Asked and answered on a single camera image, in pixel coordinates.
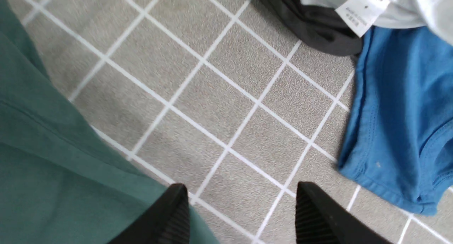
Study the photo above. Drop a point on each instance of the grey checkered tablecloth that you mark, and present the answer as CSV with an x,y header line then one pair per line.
x,y
218,95

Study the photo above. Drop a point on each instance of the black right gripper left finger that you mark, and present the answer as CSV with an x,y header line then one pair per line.
x,y
167,221

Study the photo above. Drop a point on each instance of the green long-sleeved shirt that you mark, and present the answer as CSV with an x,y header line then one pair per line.
x,y
60,183

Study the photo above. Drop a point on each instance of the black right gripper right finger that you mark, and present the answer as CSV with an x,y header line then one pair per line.
x,y
321,220

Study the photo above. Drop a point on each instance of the white shirt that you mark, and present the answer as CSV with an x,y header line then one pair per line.
x,y
401,14

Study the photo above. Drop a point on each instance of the black garment under white shirt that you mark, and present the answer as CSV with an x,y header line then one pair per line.
x,y
318,27

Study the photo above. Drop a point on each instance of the blue shirt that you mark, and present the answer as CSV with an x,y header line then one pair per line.
x,y
398,142

